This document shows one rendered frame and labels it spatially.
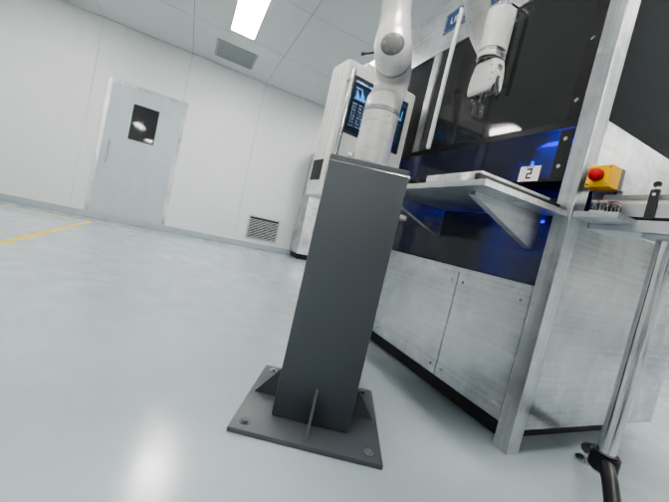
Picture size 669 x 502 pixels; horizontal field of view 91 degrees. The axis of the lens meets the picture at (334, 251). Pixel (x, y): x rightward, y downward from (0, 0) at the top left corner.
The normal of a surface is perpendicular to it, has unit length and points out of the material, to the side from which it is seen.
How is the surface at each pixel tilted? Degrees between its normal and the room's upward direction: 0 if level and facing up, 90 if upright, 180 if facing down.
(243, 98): 90
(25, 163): 90
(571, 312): 90
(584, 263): 90
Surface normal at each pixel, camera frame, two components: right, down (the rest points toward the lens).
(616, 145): 0.40, 0.15
